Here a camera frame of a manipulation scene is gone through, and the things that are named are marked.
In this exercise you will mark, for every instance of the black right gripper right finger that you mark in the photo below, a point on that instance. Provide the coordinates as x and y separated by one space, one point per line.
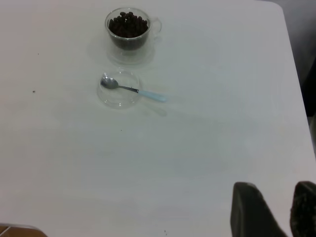
304 209

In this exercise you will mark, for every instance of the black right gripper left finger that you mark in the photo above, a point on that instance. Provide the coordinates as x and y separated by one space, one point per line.
251 214

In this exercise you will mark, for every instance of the dark roasted coffee beans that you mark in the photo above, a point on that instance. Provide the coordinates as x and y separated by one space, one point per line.
127 24

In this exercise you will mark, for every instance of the glass cup of dark beans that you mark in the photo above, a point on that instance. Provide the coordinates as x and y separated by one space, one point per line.
143 58

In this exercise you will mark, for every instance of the double-walled glass cup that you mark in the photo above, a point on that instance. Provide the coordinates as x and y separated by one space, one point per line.
153 27

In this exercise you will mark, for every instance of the small clear glass dish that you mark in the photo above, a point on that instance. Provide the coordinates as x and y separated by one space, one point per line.
116 101

